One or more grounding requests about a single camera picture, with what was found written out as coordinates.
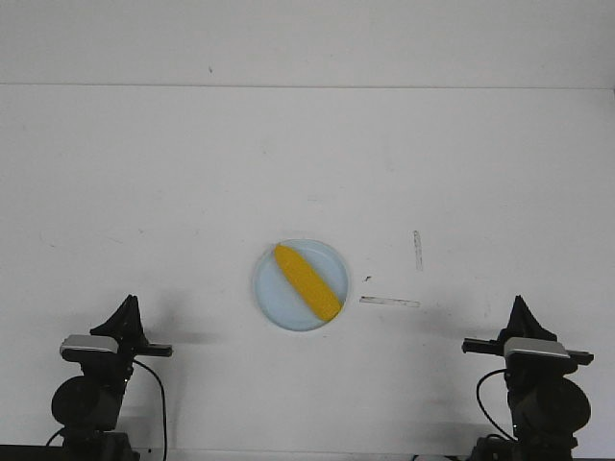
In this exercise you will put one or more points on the vertical clear tape strip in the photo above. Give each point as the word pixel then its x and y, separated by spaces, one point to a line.
pixel 417 242

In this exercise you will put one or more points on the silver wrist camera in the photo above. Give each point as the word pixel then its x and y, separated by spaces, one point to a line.
pixel 532 346
pixel 78 347

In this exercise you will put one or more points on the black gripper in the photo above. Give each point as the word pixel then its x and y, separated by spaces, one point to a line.
pixel 126 321
pixel 523 324

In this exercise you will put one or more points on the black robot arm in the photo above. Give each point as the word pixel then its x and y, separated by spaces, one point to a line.
pixel 87 406
pixel 546 407

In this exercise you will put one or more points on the yellow corn cob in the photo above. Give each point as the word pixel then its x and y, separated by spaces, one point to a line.
pixel 309 285

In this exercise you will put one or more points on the light blue round plate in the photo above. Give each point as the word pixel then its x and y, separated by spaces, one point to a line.
pixel 280 303

